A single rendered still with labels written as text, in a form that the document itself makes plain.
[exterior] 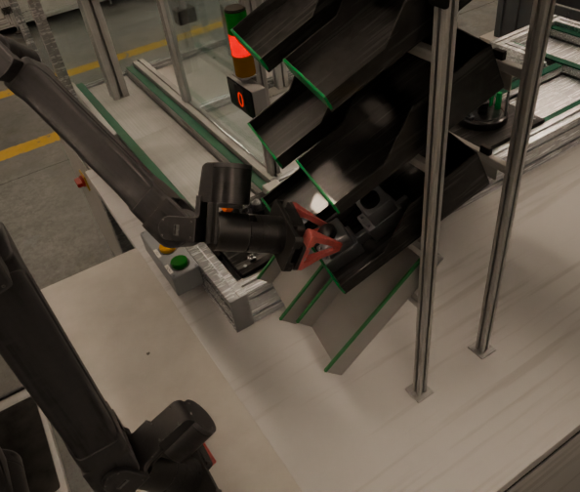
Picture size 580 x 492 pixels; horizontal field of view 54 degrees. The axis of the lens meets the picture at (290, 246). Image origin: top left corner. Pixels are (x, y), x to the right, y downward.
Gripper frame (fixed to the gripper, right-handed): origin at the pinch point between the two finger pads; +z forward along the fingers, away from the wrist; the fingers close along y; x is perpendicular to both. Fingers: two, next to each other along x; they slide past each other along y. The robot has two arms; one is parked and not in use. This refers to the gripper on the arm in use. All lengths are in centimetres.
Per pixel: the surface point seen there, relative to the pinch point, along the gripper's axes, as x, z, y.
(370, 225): -3.5, 5.6, -0.7
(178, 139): 40, 1, 102
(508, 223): -8.6, 28.4, -4.8
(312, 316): 22.7, 7.0, 4.8
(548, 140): -4, 88, 46
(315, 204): 2.3, 3.2, 12.8
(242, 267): 31.2, 1.5, 28.7
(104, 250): 145, -3, 173
